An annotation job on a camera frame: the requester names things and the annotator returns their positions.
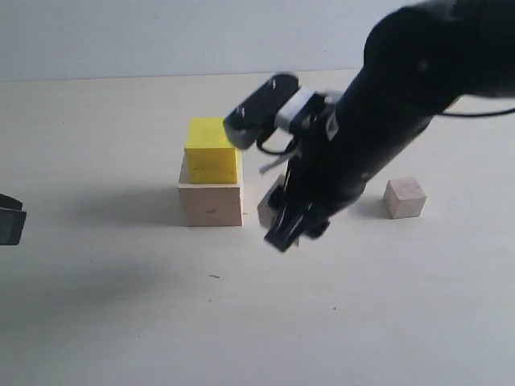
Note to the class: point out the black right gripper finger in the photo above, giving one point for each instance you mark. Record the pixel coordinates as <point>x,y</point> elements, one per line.
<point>315,227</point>
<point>287,226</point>

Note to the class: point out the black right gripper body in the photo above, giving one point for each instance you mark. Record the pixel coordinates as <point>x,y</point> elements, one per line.
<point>375,119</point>

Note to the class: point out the medium grooved wooden cube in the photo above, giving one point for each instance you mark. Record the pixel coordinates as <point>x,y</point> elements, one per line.
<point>271,203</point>

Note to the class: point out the small wooden cube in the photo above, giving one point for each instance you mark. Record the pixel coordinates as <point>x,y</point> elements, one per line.
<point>404,198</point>

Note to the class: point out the large light wooden cube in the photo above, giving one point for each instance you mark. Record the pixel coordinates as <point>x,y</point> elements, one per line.
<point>211,205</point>

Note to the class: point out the yellow cube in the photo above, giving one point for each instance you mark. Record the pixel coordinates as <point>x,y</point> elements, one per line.
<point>211,158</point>

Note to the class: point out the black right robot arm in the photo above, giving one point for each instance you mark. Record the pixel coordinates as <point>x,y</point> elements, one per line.
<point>418,61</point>

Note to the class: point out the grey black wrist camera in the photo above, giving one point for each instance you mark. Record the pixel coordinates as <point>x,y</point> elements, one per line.
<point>283,103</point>

